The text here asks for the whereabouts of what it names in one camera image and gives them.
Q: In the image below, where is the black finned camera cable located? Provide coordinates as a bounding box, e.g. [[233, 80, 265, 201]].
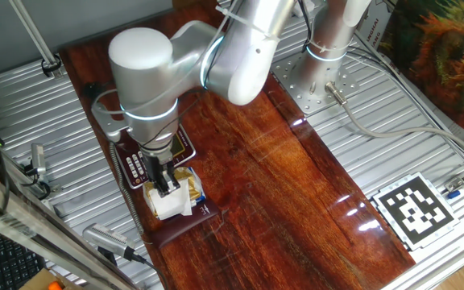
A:
[[125, 247, 171, 290]]

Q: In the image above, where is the silver finned camera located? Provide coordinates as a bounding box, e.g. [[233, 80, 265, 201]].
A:
[[81, 223, 136, 261]]

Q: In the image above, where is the black keyboard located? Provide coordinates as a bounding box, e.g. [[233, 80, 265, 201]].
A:
[[0, 229, 47, 290]]

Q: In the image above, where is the maroon telephone base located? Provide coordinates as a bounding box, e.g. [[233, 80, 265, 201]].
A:
[[114, 123, 197, 190]]

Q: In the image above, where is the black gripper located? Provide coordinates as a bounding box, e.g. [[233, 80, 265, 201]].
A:
[[139, 147, 183, 197]]

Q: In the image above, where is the thick grey base cable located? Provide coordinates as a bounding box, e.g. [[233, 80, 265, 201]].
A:
[[324, 80, 464, 162]]

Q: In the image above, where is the black wrist-mounted camera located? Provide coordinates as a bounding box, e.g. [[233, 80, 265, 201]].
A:
[[81, 81, 105, 101]]

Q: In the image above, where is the gold tissue pack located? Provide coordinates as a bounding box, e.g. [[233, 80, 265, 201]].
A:
[[142, 166, 207, 222]]

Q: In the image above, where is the small metal bracket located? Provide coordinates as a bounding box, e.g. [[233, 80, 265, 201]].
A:
[[444, 175, 464, 193]]

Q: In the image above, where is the glossy brown wooden board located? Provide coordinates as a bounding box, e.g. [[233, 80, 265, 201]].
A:
[[58, 0, 416, 290]]

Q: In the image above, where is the black white marker board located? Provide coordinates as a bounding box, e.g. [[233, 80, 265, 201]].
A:
[[371, 172, 461, 251]]

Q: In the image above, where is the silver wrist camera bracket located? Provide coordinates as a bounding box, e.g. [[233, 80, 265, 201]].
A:
[[92, 101, 131, 143]]

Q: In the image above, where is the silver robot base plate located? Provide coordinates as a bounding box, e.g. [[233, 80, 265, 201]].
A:
[[271, 52, 360, 116]]

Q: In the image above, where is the black pole clamp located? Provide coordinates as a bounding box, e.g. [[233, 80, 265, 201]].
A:
[[40, 54, 64, 79]]

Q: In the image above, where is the metal stand pole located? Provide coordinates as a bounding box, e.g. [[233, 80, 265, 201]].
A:
[[8, 0, 62, 77]]

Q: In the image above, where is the white printed carton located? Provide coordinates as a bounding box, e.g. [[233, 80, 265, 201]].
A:
[[354, 0, 398, 41]]

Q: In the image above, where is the grey metal frame bar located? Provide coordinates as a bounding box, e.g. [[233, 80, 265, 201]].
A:
[[0, 160, 136, 290]]

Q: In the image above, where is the colourful printed poster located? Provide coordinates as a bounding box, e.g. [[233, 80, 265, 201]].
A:
[[376, 0, 464, 142]]

